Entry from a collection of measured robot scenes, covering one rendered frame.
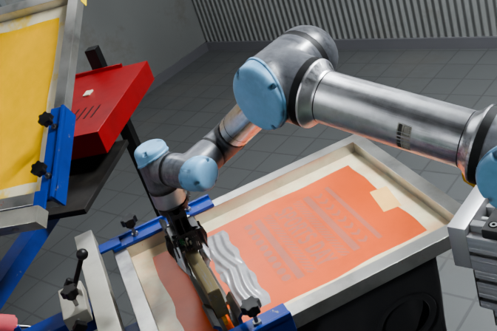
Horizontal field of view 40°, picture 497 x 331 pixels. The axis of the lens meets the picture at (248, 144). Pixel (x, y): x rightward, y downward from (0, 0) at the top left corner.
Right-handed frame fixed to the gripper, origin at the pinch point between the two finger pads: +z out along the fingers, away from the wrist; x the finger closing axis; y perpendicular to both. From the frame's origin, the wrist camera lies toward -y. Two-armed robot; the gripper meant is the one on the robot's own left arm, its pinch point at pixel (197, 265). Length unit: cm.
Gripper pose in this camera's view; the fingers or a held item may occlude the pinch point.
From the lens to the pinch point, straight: 171.4
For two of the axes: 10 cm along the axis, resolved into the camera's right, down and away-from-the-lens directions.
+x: 9.0, -4.0, 1.9
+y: 3.4, 3.5, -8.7
